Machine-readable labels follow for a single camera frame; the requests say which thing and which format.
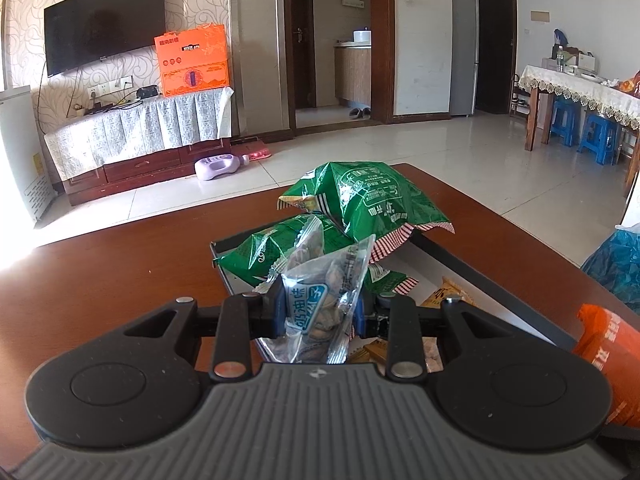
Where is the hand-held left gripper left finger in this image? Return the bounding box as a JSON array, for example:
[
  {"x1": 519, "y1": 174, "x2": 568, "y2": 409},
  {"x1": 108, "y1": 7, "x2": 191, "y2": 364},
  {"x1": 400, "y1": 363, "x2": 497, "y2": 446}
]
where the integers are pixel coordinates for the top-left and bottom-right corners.
[{"x1": 122, "y1": 280, "x2": 286, "y2": 381}]

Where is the orange snack packet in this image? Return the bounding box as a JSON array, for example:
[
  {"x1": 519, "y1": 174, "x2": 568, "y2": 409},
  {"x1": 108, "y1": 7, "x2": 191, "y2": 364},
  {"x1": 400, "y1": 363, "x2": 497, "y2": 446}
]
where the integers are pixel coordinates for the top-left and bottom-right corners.
[{"x1": 572, "y1": 304, "x2": 640, "y2": 428}]

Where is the white chest freezer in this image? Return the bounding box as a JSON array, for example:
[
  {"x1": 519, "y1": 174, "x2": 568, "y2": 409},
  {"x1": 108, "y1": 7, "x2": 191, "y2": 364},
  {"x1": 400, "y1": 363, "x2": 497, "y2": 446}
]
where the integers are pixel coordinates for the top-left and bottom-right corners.
[{"x1": 0, "y1": 85, "x2": 55, "y2": 223}]

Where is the lace tablecloth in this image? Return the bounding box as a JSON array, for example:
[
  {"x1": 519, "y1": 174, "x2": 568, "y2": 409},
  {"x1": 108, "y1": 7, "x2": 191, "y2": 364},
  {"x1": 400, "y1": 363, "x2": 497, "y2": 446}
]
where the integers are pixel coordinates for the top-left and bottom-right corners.
[{"x1": 518, "y1": 64, "x2": 640, "y2": 128}]

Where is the yellow snack packet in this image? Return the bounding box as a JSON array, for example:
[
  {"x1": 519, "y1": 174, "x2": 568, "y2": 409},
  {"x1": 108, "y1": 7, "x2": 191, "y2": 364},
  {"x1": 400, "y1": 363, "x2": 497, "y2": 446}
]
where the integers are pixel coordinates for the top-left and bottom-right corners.
[{"x1": 347, "y1": 339, "x2": 388, "y2": 363}]

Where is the silver refrigerator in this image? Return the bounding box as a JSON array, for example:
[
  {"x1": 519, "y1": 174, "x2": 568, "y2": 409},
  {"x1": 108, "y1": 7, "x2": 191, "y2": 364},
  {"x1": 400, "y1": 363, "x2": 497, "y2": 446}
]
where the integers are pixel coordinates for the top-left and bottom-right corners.
[{"x1": 450, "y1": 0, "x2": 480, "y2": 117}]

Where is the black television cable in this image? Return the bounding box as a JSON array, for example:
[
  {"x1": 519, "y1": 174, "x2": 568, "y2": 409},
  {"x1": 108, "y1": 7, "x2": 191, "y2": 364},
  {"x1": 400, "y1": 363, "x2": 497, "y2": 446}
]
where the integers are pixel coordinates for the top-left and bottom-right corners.
[{"x1": 36, "y1": 57, "x2": 51, "y2": 121}]

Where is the green snack bag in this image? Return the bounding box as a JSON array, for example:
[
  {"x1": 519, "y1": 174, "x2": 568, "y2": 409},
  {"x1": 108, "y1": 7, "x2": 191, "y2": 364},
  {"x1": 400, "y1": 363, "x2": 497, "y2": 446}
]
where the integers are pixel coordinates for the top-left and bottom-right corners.
[
  {"x1": 212, "y1": 214, "x2": 421, "y2": 297},
  {"x1": 277, "y1": 161, "x2": 456, "y2": 263}
]

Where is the tan snack packet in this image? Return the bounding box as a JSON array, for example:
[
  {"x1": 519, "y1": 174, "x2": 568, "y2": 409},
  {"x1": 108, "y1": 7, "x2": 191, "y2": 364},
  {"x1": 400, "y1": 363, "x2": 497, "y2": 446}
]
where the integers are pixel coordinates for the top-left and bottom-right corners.
[{"x1": 420, "y1": 277, "x2": 476, "y2": 308}]

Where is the blue plastic stool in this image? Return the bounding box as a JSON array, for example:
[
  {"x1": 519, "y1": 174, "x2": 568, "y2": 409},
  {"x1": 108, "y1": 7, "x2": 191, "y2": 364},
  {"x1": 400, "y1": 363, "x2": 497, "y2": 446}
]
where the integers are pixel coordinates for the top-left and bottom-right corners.
[
  {"x1": 549, "y1": 97, "x2": 581, "y2": 147},
  {"x1": 579, "y1": 112, "x2": 623, "y2": 166}
]

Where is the orange gift box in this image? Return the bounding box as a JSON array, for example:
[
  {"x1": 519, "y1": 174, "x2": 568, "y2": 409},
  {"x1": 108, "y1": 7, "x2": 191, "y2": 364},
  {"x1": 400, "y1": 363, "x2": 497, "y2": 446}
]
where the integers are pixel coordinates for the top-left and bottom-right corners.
[{"x1": 154, "y1": 24, "x2": 232, "y2": 98}]

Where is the blue plastic bag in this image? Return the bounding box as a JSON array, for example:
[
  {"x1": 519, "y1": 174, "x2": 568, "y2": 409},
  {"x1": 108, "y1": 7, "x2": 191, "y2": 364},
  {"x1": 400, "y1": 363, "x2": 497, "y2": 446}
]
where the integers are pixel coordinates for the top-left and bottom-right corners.
[{"x1": 580, "y1": 225, "x2": 640, "y2": 313}]

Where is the dark grey tray box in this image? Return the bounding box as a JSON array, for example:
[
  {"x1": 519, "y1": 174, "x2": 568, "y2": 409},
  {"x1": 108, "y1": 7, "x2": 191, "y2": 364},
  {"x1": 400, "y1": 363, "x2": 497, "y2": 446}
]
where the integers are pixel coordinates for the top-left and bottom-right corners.
[{"x1": 209, "y1": 230, "x2": 578, "y2": 376}]

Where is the shoe rack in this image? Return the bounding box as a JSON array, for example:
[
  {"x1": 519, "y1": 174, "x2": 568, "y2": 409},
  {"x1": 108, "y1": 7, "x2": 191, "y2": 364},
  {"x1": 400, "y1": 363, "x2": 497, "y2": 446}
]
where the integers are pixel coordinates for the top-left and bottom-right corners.
[{"x1": 510, "y1": 74, "x2": 531, "y2": 118}]

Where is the black television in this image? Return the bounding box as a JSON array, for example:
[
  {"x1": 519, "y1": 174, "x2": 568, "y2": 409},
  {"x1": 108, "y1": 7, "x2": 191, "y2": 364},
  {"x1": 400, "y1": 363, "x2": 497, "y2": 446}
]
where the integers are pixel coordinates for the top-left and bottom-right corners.
[{"x1": 44, "y1": 0, "x2": 167, "y2": 78}]

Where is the dark wooden door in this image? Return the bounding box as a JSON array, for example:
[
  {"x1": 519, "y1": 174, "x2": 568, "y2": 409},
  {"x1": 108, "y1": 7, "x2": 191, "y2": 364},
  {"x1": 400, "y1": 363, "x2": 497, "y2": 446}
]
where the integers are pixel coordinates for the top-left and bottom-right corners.
[{"x1": 470, "y1": 0, "x2": 518, "y2": 115}]

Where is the brown door with handle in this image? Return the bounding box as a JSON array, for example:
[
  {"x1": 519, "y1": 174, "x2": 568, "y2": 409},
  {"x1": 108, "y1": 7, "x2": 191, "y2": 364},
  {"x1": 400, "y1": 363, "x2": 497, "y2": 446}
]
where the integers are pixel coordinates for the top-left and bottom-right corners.
[{"x1": 290, "y1": 0, "x2": 316, "y2": 110}]

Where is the clear nut packet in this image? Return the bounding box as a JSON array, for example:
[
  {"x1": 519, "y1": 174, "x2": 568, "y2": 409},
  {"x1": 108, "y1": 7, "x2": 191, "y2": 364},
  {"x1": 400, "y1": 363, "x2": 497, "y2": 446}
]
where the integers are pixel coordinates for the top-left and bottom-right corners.
[{"x1": 252, "y1": 215, "x2": 376, "y2": 365}]

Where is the dark wooden TV cabinet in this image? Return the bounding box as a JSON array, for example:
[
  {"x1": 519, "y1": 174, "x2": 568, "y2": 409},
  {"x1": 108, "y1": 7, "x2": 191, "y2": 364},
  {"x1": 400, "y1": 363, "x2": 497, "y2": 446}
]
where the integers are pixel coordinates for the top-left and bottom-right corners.
[{"x1": 65, "y1": 137, "x2": 261, "y2": 207}]

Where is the wooden dining table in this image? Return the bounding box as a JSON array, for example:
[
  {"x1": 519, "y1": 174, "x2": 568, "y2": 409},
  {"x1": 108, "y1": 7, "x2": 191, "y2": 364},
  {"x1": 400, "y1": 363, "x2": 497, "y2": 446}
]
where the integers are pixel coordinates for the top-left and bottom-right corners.
[{"x1": 517, "y1": 62, "x2": 640, "y2": 196}]

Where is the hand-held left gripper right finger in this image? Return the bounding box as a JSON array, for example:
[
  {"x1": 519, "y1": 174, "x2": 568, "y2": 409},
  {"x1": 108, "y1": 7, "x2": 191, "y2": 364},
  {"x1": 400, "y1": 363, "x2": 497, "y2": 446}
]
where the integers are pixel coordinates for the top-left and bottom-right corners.
[{"x1": 350, "y1": 292, "x2": 516, "y2": 381}]

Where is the wooden kitchen cabinet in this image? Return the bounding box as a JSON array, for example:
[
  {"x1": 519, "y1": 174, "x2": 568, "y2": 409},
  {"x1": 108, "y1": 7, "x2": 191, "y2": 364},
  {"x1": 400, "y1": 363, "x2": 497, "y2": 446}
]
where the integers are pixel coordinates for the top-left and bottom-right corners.
[{"x1": 334, "y1": 42, "x2": 373, "y2": 106}]

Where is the cardboard box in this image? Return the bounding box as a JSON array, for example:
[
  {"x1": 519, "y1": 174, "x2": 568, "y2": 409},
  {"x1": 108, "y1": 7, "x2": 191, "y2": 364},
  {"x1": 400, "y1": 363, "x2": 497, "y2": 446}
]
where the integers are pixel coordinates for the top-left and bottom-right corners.
[{"x1": 542, "y1": 47, "x2": 598, "y2": 73}]

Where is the clear brown pastry packet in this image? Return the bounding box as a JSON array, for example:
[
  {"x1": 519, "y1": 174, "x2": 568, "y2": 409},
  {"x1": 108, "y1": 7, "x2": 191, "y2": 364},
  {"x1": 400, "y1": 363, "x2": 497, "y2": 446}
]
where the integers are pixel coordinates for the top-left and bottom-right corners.
[{"x1": 424, "y1": 339, "x2": 445, "y2": 373}]

